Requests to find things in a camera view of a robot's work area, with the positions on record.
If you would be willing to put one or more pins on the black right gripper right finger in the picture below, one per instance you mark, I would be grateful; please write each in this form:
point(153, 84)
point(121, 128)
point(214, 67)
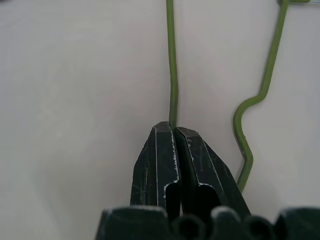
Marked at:
point(210, 170)

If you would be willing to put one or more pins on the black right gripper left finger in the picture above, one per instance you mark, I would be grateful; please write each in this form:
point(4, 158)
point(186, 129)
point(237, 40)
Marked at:
point(150, 170)

